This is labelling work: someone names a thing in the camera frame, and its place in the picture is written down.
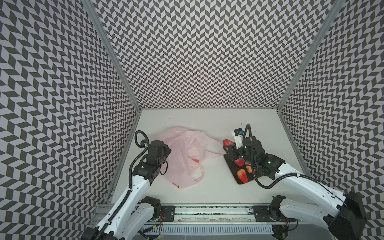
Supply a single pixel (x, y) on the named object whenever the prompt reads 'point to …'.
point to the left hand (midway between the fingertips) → (167, 146)
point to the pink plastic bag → (183, 166)
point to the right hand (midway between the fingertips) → (227, 150)
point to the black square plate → (234, 169)
